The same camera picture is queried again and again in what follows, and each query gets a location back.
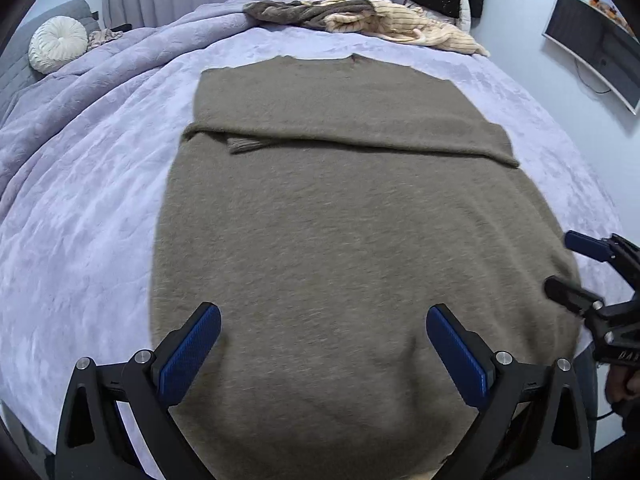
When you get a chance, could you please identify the olive brown knit sweater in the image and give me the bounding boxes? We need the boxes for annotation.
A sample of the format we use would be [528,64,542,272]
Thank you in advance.
[150,54,579,479]

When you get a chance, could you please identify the person right hand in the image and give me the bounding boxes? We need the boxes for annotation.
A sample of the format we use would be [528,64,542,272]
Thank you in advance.
[605,365,640,417]

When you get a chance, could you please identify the white hanging garment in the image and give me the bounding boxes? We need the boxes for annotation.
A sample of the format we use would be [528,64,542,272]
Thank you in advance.
[407,0,472,32]

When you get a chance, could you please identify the lavender plush bed blanket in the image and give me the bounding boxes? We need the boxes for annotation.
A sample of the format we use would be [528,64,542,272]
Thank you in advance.
[1,1,629,448]

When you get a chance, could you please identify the cream striped fleece garment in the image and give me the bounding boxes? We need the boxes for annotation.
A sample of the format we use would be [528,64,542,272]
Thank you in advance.
[320,0,490,58]

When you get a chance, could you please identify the grey brown fleece garment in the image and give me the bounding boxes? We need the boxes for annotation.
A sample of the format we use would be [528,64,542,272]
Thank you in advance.
[243,0,374,30]

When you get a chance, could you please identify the grey quilted headboard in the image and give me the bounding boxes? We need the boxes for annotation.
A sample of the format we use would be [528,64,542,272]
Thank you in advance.
[1,0,100,124]

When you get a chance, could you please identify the round white pleated cushion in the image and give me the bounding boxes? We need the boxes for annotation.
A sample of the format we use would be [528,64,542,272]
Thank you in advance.
[27,15,88,75]

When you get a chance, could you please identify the small floral fabric piece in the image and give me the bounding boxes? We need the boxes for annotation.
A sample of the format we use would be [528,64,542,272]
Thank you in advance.
[87,28,124,51]

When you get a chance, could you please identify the curved wall monitor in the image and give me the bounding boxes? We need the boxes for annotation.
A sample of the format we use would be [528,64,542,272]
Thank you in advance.
[542,0,639,115]

